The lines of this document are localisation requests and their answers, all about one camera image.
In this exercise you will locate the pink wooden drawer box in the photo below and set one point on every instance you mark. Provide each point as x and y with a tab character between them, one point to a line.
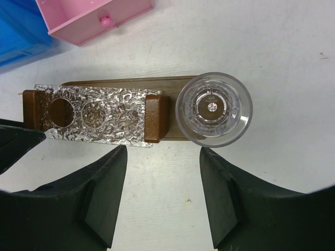
80	21

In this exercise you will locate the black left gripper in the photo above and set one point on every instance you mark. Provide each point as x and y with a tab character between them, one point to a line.
16	141

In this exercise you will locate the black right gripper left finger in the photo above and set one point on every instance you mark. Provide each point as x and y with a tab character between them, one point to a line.
76	212

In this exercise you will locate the blue plastic bin right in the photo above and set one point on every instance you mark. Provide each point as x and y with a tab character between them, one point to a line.
24	35

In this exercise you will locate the brown wooden tray holder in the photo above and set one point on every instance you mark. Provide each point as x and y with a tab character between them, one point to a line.
133	112

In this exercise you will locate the clear plastic cup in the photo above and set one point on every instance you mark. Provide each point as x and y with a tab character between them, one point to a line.
214	109

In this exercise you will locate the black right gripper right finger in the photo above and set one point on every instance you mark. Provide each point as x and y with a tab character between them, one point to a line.
248	213

